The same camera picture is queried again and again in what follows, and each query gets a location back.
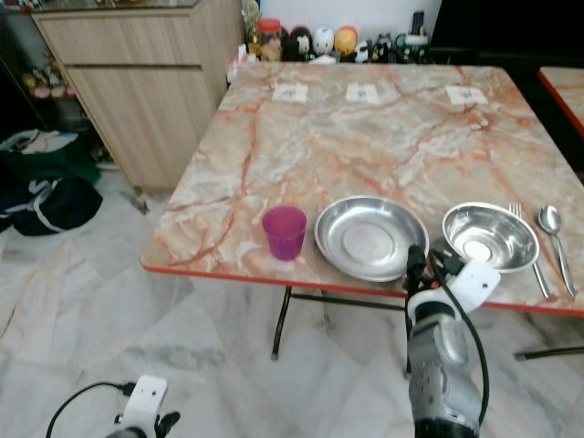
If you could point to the purple plastic cup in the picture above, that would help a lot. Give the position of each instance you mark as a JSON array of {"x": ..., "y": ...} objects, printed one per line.
[{"x": 284, "y": 232}]

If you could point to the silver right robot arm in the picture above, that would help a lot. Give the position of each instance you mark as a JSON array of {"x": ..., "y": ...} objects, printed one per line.
[{"x": 443, "y": 365}]

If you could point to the small steel bowl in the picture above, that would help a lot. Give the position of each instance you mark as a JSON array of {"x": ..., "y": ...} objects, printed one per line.
[{"x": 489, "y": 235}]

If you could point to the large shallow steel plate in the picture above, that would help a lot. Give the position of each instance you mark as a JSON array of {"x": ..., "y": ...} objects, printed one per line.
[{"x": 370, "y": 237}]

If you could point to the steel fork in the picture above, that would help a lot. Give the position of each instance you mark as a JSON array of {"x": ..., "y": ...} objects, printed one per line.
[{"x": 537, "y": 272}]

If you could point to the steel spoon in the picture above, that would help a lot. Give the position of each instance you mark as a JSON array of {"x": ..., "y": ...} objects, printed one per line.
[{"x": 550, "y": 220}]

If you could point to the black folding table legs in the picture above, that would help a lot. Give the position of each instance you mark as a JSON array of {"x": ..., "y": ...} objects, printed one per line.
[{"x": 278, "y": 319}]

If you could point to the white paper label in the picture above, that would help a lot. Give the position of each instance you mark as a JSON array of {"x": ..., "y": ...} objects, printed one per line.
[
  {"x": 362, "y": 92},
  {"x": 290, "y": 92},
  {"x": 466, "y": 94}
]

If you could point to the green bag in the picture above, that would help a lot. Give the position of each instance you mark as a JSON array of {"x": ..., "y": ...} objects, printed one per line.
[{"x": 46, "y": 160}]

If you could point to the red edged side table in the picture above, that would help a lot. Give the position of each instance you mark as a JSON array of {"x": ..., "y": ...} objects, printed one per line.
[{"x": 566, "y": 91}]

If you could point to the dark green mug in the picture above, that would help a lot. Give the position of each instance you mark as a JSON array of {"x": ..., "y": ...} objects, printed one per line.
[{"x": 414, "y": 46}]

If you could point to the glass display shelf with toys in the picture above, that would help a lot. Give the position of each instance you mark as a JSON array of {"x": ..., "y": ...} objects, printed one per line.
[{"x": 23, "y": 73}]

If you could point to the yellow round figurine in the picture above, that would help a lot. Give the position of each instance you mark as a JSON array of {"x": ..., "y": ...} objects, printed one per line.
[{"x": 345, "y": 40}]

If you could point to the black television screen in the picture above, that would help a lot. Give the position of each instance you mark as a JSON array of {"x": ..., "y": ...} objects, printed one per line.
[{"x": 506, "y": 26}]

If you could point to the white round figurine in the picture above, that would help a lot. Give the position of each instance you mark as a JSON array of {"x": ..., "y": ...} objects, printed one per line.
[{"x": 323, "y": 40}]

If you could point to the black round figurine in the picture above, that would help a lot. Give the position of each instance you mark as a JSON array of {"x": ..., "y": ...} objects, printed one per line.
[{"x": 299, "y": 43}]

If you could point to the red lidded jar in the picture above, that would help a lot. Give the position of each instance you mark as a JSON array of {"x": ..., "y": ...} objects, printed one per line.
[{"x": 269, "y": 40}]

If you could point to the light wooden cabinet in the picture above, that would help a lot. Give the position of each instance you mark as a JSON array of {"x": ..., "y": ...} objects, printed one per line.
[{"x": 146, "y": 96}]

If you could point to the gold trophy figurine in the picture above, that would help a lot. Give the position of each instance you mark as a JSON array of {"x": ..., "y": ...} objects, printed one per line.
[{"x": 250, "y": 20}]

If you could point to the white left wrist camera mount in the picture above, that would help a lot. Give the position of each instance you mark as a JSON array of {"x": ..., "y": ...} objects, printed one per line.
[{"x": 146, "y": 400}]

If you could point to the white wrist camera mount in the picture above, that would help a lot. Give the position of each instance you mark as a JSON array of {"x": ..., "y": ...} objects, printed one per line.
[
  {"x": 146, "y": 400},
  {"x": 477, "y": 283}
]

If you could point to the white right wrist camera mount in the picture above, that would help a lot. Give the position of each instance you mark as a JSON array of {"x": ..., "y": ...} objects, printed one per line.
[{"x": 477, "y": 283}]

